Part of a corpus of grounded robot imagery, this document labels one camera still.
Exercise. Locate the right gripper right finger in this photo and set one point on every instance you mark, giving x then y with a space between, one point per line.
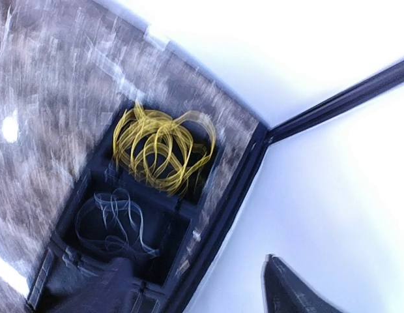
285 291

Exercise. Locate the black rear frame rail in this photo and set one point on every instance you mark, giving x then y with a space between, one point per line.
220 224

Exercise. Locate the black three-compartment bin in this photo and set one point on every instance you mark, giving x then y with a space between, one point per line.
109 214

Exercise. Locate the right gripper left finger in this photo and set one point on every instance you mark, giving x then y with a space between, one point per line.
110 290

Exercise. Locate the right black frame post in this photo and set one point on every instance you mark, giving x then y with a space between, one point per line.
340 103

